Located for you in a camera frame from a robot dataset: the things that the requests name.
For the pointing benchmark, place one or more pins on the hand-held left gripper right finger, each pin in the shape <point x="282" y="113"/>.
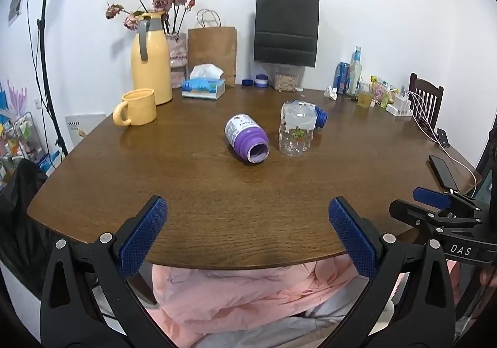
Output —
<point x="351" y="239"/>

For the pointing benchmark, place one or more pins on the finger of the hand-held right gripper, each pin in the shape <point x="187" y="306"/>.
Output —
<point x="419" y="218"/>
<point x="431" y="197"/>

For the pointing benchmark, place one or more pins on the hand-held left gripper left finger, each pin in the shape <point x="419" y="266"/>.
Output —
<point x="143" y="239"/>

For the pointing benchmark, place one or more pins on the purple cup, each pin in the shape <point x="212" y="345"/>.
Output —
<point x="242" y="134"/>

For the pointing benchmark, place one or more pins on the black smartphone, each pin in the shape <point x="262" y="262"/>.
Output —
<point x="442" y="171"/>

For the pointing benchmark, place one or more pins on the small black device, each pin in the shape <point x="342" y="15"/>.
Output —
<point x="443" y="137"/>

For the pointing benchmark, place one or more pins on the white charging station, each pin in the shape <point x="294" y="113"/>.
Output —
<point x="399" y="107"/>

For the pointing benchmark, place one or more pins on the dark wooden chair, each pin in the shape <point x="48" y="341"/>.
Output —
<point x="429" y="99"/>

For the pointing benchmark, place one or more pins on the pink blanket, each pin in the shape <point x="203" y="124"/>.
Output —
<point x="233" y="293"/>

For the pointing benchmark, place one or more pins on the colourful snack packets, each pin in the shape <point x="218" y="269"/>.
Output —
<point x="382" y="93"/>

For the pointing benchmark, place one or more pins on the glass of yellow liquid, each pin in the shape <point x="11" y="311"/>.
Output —
<point x="365" y="98"/>

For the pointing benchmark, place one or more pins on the black cloth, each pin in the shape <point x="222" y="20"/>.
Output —
<point x="23" y="223"/>

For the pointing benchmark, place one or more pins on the clear plastic bottle blue cap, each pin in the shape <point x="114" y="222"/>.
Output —
<point x="295" y="126"/>

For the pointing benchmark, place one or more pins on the white cardboard box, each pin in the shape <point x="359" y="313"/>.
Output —
<point x="79" y="126"/>

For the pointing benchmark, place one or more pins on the yellow mug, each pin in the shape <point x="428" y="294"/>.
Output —
<point x="138" y="107"/>

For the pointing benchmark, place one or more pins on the crumpled white tissue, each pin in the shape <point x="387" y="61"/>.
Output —
<point x="331" y="93"/>

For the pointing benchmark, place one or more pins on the tall clear drink bottle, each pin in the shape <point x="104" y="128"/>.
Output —
<point x="354" y="74"/>

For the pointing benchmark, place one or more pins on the blue drink can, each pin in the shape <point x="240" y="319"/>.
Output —
<point x="341" y="78"/>

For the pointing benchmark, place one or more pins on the blue tissue box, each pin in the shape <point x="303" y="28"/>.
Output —
<point x="202" y="88"/>

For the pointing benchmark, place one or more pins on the yellow thermos jug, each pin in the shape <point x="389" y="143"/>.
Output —
<point x="151" y="68"/>

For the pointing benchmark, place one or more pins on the clear jar of cereal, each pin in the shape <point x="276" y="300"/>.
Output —
<point x="286" y="80"/>

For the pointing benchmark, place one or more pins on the small purple white jar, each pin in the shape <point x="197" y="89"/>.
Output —
<point x="261" y="81"/>

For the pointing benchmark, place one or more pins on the glass vase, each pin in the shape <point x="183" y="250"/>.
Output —
<point x="178" y="56"/>

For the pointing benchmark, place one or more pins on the blue lid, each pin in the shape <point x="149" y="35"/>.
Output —
<point x="247" y="82"/>

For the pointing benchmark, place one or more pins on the brown paper bag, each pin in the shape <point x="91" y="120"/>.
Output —
<point x="211" y="49"/>

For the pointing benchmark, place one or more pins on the black light stand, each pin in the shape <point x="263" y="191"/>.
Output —
<point x="43" y="60"/>

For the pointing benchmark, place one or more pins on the black paper bag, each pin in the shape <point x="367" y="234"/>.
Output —
<point x="285" y="29"/>

